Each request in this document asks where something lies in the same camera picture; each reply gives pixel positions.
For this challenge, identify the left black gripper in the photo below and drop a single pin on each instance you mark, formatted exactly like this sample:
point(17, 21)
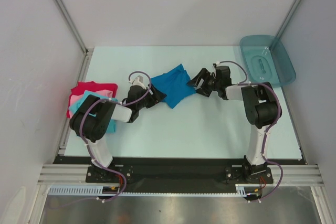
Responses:
point(155, 97)

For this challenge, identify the folded pink t shirt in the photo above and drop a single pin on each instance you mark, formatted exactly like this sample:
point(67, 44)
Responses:
point(106, 93)

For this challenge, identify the right aluminium corner post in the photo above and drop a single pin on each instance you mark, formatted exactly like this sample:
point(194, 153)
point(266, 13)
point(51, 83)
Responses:
point(288, 17)

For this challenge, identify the folded red t shirt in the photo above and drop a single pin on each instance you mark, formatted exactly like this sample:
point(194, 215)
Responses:
point(81, 87)

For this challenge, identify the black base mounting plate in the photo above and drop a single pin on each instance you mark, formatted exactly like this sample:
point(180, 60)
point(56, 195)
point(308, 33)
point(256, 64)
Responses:
point(174, 175)

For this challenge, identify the folded cyan t shirt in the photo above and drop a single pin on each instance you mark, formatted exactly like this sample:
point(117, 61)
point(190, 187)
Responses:
point(73, 108)

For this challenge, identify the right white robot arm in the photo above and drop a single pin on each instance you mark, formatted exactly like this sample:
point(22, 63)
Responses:
point(262, 110)

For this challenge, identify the right light cable duct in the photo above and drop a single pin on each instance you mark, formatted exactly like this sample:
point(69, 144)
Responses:
point(248, 189)

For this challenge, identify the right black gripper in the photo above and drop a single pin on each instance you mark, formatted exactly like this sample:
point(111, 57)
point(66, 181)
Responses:
point(208, 83)

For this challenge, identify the left aluminium corner post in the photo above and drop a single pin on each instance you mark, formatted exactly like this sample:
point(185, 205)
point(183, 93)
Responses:
point(71, 25)

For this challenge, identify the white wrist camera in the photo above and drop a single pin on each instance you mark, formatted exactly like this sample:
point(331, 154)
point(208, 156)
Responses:
point(138, 81)
point(216, 64)

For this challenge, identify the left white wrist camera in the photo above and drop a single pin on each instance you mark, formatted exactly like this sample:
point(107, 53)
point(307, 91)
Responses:
point(138, 81)

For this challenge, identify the teal transparent plastic bin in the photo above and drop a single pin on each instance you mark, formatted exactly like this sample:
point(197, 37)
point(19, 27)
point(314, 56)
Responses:
point(266, 60)

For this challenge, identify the aluminium corner post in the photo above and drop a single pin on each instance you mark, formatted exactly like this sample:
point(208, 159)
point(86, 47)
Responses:
point(71, 25)
point(288, 17)

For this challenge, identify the light blue cable duct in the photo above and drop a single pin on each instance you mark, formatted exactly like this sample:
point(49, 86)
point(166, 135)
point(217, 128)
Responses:
point(75, 190)

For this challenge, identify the aluminium front frame rail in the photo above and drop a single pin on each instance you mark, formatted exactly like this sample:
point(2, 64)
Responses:
point(73, 174)

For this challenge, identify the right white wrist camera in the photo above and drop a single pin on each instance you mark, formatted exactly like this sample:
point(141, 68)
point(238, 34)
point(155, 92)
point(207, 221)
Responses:
point(216, 64)

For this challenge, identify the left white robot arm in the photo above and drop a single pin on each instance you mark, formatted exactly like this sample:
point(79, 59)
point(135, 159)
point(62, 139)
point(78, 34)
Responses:
point(91, 120)

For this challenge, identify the blue t shirt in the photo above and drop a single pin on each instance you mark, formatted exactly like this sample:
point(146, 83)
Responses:
point(174, 85)

